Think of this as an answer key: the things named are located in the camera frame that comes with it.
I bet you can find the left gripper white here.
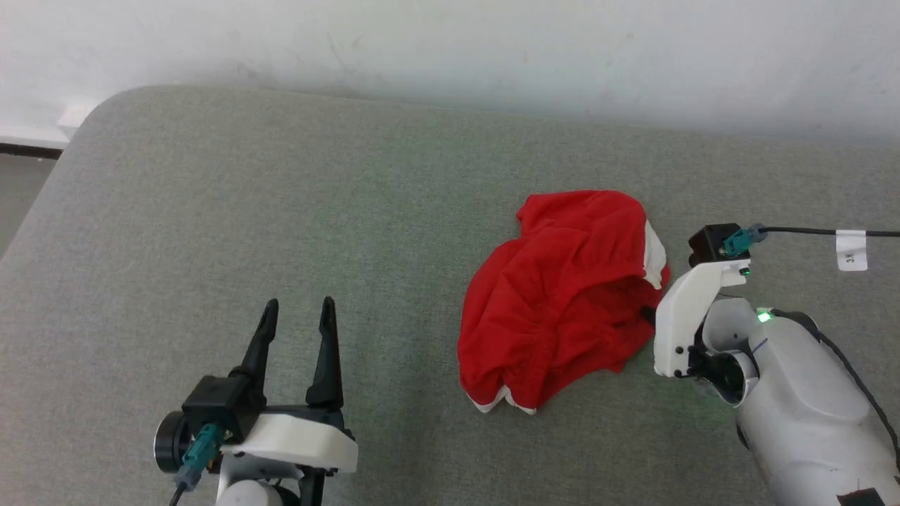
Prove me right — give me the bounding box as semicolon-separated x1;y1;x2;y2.
154;297;359;506

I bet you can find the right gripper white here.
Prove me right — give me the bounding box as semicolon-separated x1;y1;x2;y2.
641;259;752;381

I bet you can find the red garment with white trim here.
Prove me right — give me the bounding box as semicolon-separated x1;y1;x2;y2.
457;190;671;415

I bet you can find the white paper cable label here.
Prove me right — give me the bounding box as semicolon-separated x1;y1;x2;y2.
835;230;868;272

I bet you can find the white wall baseboard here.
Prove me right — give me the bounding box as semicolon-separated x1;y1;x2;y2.
0;104;96;160

